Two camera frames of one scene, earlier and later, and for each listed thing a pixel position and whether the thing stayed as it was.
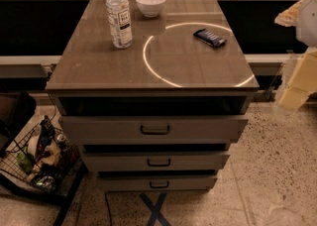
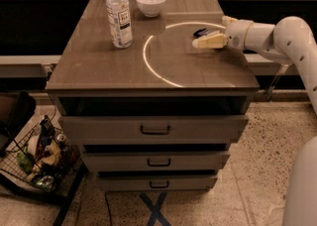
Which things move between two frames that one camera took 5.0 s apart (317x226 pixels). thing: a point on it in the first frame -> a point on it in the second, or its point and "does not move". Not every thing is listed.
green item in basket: [26, 162] does not move
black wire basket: [43, 159] does not move
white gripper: [307, 22] -> [237, 34]
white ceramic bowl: [151, 2] does not move
